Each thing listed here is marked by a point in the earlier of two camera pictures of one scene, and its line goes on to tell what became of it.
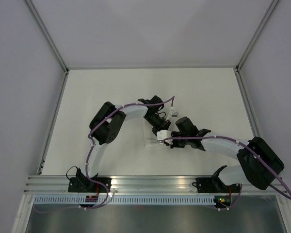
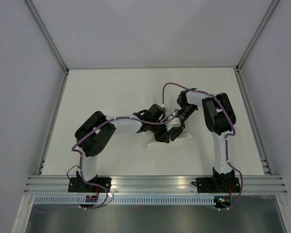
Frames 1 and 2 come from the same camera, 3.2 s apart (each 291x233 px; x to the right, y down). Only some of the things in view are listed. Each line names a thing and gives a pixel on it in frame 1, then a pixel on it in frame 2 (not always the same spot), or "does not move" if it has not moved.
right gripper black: x=173 y=144 -> x=177 y=130
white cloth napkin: x=150 y=139 does not move
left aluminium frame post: x=47 y=35 does not move
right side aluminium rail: x=249 y=111 does not move
